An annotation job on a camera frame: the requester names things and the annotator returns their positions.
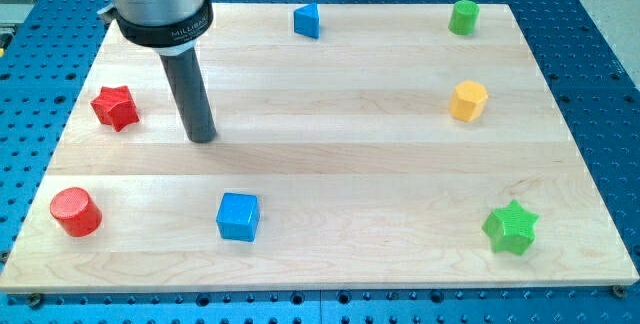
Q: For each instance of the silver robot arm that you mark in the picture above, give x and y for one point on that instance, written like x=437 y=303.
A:
x=169 y=27

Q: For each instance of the blue cube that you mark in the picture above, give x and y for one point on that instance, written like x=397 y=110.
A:
x=238 y=216

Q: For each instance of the light wooden board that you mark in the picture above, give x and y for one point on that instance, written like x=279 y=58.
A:
x=363 y=177

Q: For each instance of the blue triangular prism block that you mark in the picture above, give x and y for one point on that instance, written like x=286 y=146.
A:
x=307 y=21

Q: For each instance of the yellow hexagonal block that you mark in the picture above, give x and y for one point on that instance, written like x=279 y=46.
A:
x=468 y=101

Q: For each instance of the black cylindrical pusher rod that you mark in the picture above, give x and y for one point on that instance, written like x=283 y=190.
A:
x=185 y=80

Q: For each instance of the green cylinder block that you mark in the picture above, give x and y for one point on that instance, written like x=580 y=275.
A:
x=463 y=17

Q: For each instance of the green star block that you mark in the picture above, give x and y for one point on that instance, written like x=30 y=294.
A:
x=511 y=228

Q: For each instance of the red star block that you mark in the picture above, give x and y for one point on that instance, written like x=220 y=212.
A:
x=115 y=107

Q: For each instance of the red cylinder block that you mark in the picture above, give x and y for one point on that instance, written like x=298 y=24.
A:
x=76 y=212

